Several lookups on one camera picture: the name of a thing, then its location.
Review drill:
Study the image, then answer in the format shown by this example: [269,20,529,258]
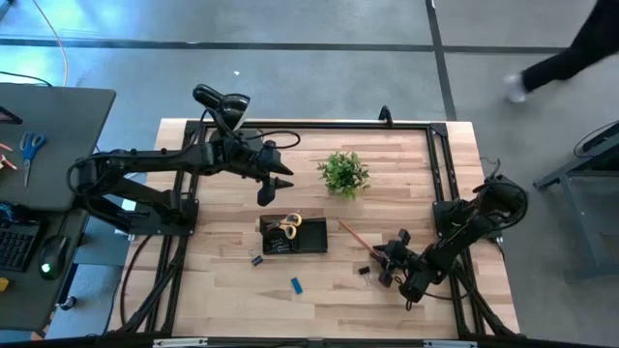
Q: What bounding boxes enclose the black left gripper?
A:
[220,138,295,208]

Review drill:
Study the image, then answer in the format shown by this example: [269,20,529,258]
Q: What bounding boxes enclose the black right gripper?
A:
[370,228,423,288]

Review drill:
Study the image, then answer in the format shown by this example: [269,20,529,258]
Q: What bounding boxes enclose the yellow handled scissors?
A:
[264,212,304,241]

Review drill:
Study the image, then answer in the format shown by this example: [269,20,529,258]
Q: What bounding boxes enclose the black mesh desk organizer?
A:
[259,214,329,256]

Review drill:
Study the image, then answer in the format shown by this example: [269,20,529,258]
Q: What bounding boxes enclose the green plant in white pot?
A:
[316,150,372,200]

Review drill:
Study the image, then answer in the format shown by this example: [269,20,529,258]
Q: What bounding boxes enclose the black desk lamp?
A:
[192,83,252,146]

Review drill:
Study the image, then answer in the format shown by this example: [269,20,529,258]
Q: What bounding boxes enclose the grey metal cart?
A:
[533,120,619,281]

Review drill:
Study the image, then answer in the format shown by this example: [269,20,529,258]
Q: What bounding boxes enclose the dark grey side desk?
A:
[0,82,117,334]

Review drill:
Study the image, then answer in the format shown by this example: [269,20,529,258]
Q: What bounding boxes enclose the black computer mouse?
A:
[37,234,72,281]

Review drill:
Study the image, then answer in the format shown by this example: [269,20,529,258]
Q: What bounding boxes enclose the person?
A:
[502,0,619,103]

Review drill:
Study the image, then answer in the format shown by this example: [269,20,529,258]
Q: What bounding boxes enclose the black keyboard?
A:
[0,219,40,273]

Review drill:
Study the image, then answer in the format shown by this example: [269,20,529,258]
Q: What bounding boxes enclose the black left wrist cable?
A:
[255,129,302,151]

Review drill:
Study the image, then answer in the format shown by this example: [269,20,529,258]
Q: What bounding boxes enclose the black aluminium table frame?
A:
[108,119,521,339]

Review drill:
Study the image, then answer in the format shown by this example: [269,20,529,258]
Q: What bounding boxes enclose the silver metal bracket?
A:
[424,339,478,348]
[153,337,209,348]

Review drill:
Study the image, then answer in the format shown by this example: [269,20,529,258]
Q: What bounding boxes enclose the blue handled scissors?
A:
[18,131,48,189]

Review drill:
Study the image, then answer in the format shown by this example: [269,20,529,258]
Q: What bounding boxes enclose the white floor cable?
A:
[31,0,69,87]

